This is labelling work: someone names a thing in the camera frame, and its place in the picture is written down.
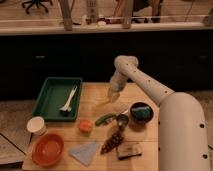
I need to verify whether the yellow banana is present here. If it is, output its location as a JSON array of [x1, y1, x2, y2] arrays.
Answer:
[[96, 101, 110, 107]]

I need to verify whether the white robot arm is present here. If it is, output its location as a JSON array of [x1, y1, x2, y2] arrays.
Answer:
[[108, 55, 211, 171]]

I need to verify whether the green pepper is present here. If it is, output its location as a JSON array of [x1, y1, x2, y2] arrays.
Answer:
[[95, 113, 116, 126]]

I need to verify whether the metal measuring cup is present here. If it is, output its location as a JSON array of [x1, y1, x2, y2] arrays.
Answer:
[[116, 109, 129, 129]]

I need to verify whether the black bowl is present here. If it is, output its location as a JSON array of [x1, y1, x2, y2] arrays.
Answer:
[[130, 102, 153, 125]]

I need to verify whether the blue object in bowl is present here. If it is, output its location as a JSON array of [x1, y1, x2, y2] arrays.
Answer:
[[132, 107, 151, 120]]

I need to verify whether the small orange cup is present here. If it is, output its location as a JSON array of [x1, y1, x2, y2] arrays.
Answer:
[[78, 120, 93, 134]]

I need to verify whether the bunch of dark grapes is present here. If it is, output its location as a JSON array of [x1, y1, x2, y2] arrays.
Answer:
[[101, 131, 124, 154]]

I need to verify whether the white spatula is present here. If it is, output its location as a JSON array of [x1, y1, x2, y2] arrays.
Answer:
[[60, 86, 77, 112]]

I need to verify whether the green plastic tray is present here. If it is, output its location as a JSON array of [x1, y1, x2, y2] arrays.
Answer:
[[32, 77, 82, 122]]

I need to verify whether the sponge with dark base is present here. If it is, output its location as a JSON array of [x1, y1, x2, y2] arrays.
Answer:
[[116, 142, 142, 160]]

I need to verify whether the light blue cloth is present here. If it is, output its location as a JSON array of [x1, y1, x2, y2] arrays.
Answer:
[[68, 141, 99, 166]]

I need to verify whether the white paper cup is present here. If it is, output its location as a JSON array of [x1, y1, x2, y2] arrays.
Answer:
[[27, 116, 46, 135]]

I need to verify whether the orange bowl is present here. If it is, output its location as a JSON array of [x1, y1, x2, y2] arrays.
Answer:
[[32, 133, 64, 167]]

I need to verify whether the person in background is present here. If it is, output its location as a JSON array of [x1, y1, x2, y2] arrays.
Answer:
[[113, 0, 163, 23]]

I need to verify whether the black office chair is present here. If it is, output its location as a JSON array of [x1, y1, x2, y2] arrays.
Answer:
[[21, 0, 53, 14]]

